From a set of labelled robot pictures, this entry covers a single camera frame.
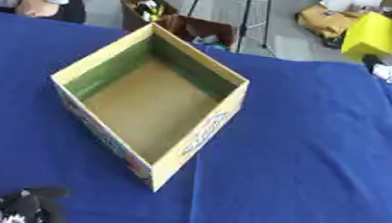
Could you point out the person's hand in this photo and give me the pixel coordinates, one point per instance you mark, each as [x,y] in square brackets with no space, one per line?
[36,7]

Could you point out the yellow bag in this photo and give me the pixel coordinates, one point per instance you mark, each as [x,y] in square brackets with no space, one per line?
[325,21]

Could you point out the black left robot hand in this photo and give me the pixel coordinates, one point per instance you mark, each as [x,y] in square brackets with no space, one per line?
[25,207]

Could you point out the yellow block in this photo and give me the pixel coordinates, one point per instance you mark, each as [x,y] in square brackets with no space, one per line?
[370,35]

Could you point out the open cardboard box green inside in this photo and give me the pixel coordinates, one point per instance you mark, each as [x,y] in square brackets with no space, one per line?
[147,106]

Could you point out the brown cardboard box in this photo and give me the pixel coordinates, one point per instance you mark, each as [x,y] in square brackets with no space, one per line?
[203,29]

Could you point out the brown basket with items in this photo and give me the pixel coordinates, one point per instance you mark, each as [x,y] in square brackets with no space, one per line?
[143,7]

